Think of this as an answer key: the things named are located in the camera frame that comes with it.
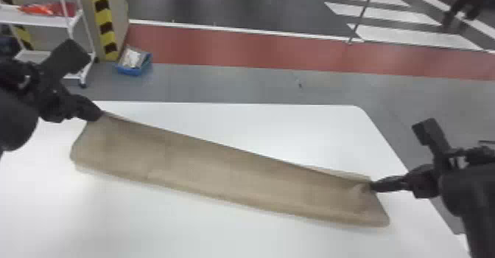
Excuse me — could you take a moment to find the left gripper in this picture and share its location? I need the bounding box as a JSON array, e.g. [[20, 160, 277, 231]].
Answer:
[[38, 82, 105, 124]]

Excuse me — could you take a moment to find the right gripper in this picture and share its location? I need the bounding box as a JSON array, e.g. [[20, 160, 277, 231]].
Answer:
[[369, 164, 442, 200]]

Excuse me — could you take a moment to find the beige towel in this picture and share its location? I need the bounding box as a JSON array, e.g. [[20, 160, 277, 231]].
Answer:
[[69, 111, 390, 229]]

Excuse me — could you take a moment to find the blue basket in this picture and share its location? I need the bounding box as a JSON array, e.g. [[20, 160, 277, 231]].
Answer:
[[115, 46, 153, 77]]

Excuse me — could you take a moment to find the white shelf trolley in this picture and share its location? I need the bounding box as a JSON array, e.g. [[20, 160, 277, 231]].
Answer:
[[0, 0, 98, 89]]

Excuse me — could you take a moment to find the red packet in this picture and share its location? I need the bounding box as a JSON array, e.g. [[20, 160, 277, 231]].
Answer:
[[18, 3, 55, 17]]

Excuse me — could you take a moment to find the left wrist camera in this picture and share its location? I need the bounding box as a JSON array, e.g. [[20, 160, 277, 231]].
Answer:
[[39, 38, 92, 84]]

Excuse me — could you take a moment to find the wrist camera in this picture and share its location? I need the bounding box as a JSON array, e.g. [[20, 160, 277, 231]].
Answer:
[[39, 38, 92, 84], [411, 117, 454, 170]]

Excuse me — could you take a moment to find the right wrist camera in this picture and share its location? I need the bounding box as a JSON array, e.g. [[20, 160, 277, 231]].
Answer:
[[411, 117, 454, 170]]

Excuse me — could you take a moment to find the yellow black striped post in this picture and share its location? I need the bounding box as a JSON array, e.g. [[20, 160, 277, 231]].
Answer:
[[0, 0, 35, 52], [89, 0, 120, 62]]

